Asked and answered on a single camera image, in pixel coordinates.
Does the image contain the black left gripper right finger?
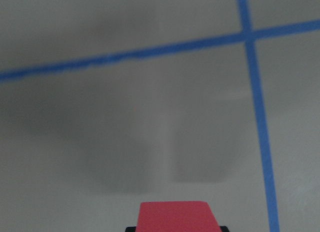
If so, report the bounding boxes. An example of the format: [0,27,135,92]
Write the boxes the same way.
[220,226,229,232]

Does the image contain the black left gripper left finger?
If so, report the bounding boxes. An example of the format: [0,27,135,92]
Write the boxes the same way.
[125,226,136,232]

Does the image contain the red block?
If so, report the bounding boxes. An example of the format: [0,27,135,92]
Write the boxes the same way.
[135,201,221,232]

